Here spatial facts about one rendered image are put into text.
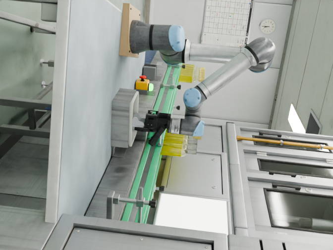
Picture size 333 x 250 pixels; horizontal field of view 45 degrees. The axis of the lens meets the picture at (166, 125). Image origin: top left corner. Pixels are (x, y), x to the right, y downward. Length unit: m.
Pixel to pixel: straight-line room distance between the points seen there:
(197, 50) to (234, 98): 6.39
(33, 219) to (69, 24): 0.56
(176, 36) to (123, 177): 0.65
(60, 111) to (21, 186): 0.99
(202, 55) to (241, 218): 0.77
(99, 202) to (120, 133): 0.37
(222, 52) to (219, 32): 5.98
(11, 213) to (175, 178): 1.02
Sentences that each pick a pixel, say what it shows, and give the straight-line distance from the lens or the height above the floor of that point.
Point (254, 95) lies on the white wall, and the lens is 8.31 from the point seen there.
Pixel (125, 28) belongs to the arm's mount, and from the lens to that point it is 1.82.
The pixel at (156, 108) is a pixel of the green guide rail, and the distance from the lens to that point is 2.21.
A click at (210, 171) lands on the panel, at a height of 1.23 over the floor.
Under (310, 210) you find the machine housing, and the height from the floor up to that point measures 1.72.
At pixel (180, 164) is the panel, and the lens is 2.20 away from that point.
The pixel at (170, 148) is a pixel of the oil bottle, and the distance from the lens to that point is 2.06.
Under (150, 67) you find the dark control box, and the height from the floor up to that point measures 0.80.
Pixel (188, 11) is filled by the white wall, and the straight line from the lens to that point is 7.86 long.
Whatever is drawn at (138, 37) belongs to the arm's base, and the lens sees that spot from 1.82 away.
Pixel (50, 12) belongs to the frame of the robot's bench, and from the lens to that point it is 1.20.
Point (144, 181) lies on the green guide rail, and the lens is 1.74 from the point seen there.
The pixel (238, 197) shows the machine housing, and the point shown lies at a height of 1.36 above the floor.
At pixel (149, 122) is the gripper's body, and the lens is 1.84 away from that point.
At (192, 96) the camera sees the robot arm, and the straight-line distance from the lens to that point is 1.71.
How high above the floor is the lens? 1.10
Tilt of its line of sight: 4 degrees down
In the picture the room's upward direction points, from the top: 96 degrees clockwise
